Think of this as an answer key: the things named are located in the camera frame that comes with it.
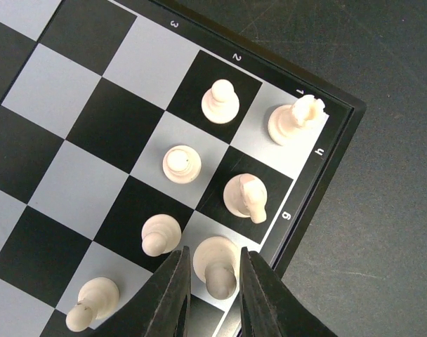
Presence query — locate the white chess bishop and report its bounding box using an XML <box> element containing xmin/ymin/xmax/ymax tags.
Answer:
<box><xmin>192</xmin><ymin>236</ymin><xmax>239</xmax><ymax>300</ymax></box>

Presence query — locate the white chess piece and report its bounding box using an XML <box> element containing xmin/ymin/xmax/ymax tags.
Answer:
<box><xmin>223</xmin><ymin>173</ymin><xmax>268</xmax><ymax>224</ymax></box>
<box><xmin>268</xmin><ymin>95</ymin><xmax>327</xmax><ymax>146</ymax></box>
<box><xmin>162</xmin><ymin>145</ymin><xmax>202</xmax><ymax>184</ymax></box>
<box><xmin>65</xmin><ymin>277</ymin><xmax>120</xmax><ymax>332</ymax></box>
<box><xmin>141</xmin><ymin>214</ymin><xmax>182</xmax><ymax>257</ymax></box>

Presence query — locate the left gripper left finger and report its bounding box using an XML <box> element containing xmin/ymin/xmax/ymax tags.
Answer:
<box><xmin>91</xmin><ymin>246</ymin><xmax>191</xmax><ymax>337</ymax></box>

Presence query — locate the black and silver chessboard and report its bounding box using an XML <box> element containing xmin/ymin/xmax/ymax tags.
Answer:
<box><xmin>0</xmin><ymin>1</ymin><xmax>365</xmax><ymax>336</ymax></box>

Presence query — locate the white chess pawn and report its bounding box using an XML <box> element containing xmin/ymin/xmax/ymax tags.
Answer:
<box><xmin>201</xmin><ymin>79</ymin><xmax>239</xmax><ymax>124</ymax></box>

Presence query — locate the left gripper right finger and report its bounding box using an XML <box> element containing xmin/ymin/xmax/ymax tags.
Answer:
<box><xmin>239</xmin><ymin>247</ymin><xmax>335</xmax><ymax>337</ymax></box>

